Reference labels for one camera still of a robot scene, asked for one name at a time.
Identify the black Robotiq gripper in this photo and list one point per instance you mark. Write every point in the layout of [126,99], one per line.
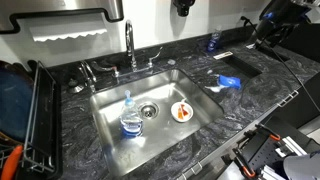
[283,11]

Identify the red-orange sauce packet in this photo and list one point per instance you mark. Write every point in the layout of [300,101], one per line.
[185,111]

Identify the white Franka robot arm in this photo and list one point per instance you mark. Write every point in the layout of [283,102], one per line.
[301,166]

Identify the chrome sink faucet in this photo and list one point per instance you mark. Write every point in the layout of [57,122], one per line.
[130,43]

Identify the metal sink drain strainer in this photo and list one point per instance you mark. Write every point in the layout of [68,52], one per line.
[148,110]

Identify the stainless steel sink basin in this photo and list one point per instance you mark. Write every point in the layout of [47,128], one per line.
[166,140]

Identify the white label strip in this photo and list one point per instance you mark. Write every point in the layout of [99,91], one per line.
[223,55]

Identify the blue liquid soap bottle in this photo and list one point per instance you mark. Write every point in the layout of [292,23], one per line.
[213,40]

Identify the blue sponge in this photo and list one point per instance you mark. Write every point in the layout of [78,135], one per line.
[230,81]

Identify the black orange clamp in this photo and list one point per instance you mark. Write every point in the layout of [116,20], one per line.
[270,133]
[245,165]

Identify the small foam blob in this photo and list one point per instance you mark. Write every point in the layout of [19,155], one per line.
[171,62]

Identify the silver aluminium profile rails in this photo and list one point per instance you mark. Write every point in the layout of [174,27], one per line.
[291,146]

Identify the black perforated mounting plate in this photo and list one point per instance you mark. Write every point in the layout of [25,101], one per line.
[263,153]

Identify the small white plate with food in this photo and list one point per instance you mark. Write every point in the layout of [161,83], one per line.
[186,119]

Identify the yellow-orange sauce packet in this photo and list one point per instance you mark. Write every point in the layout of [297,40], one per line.
[180,114]

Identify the steel paper towel dispenser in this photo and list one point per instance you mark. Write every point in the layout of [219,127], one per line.
[111,8]

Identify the chrome side sprayer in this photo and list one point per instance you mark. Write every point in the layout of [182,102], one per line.
[88,75]

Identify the round metal counter knob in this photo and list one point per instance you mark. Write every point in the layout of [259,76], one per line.
[75,87]

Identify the white paper towel sheet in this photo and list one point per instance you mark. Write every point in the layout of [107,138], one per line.
[66,34]

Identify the dark blue plate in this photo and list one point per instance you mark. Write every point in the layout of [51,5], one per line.
[13,103]

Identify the black wall plug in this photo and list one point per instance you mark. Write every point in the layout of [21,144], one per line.
[244,20]

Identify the black wall soap dispenser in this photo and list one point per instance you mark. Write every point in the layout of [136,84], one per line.
[183,6]

